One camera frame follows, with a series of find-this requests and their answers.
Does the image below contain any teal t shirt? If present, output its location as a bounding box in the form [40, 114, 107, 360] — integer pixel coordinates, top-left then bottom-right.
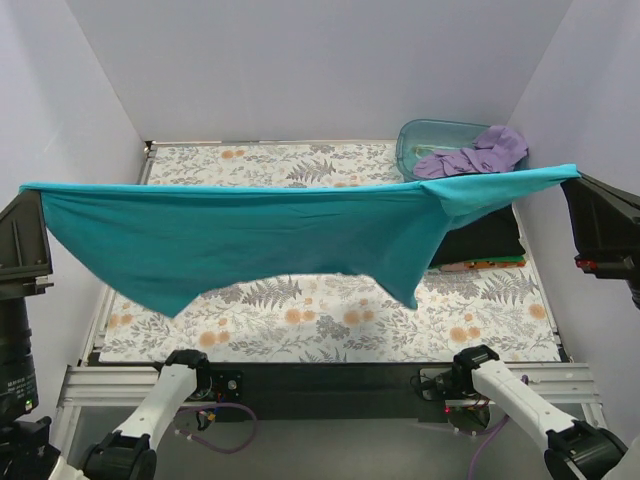
[31, 164, 579, 317]

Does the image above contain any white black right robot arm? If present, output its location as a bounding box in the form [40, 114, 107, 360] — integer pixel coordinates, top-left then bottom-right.
[451, 175, 639, 479]

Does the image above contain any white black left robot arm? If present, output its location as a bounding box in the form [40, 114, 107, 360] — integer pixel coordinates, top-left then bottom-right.
[1, 191, 213, 479]

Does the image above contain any colourful folded shirt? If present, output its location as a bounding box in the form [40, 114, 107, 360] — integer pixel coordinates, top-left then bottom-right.
[429, 255, 527, 272]

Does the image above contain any black folded t shirt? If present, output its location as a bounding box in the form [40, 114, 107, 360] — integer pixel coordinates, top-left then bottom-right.
[430, 206, 525, 267]

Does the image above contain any purple t shirt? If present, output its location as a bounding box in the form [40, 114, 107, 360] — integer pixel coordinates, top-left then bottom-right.
[412, 126, 528, 180]

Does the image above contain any teal plastic bin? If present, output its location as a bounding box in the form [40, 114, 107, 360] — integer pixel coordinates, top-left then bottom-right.
[396, 119, 528, 182]

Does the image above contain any floral tablecloth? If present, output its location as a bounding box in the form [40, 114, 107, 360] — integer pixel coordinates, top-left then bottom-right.
[95, 142, 560, 363]

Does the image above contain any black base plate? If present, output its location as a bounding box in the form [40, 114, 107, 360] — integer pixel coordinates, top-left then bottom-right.
[187, 363, 453, 423]

